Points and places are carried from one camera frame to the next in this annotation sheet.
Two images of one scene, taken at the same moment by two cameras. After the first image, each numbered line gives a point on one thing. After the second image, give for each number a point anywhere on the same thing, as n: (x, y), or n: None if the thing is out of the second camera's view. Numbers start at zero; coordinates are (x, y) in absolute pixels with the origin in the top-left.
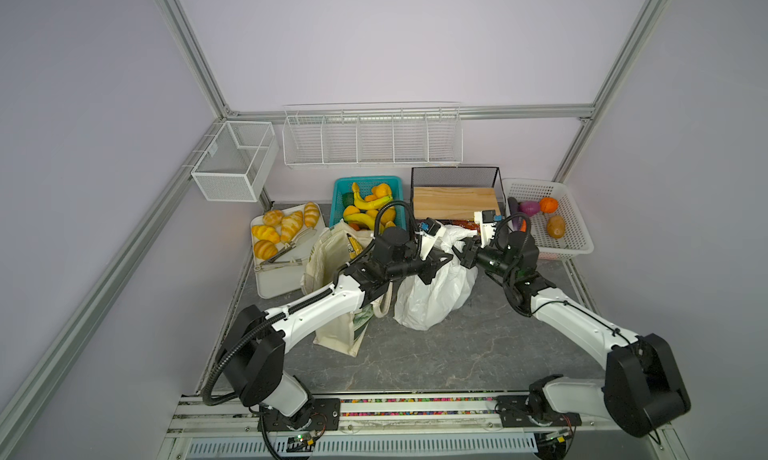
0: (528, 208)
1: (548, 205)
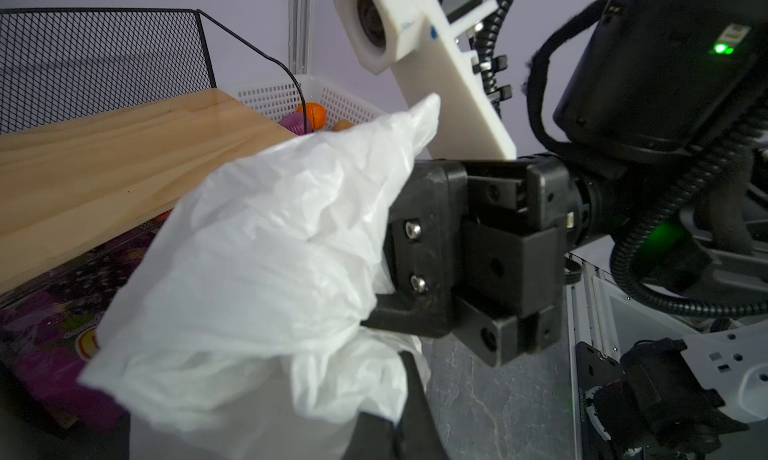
0: (295, 122)
1: (317, 113)
